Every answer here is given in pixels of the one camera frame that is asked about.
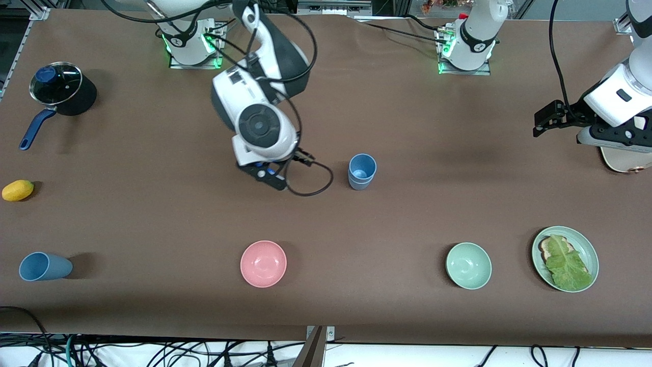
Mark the brown post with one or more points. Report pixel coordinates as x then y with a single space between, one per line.
311 354

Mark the green lettuce leaf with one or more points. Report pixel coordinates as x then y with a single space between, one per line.
568 267

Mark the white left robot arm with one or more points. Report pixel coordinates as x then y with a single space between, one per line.
636 76

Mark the blue plastic cup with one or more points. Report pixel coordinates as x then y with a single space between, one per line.
362 164
51 267
360 185

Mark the metal frame bar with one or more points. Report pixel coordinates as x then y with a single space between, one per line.
333 7

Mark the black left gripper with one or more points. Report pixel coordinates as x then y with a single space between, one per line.
571 113

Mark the toast slice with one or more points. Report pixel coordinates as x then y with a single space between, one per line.
545 250

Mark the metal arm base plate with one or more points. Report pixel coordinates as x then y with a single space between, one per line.
196 66
463 72

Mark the yellow lemon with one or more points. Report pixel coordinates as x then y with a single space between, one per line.
18 190

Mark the cream toaster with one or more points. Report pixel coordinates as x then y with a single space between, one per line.
626 160

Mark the green plate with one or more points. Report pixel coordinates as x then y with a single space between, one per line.
586 250

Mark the aluminium frame rail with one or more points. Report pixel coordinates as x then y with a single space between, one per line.
624 23
12 56

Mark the green bowl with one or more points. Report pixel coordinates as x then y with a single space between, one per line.
468 266

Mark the brown table cover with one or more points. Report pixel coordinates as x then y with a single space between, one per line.
326 229

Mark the glass lid with blue knob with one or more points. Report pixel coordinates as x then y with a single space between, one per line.
61 86

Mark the small metal bracket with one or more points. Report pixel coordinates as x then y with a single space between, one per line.
331 334

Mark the pink bowl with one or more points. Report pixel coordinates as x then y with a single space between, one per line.
263 264

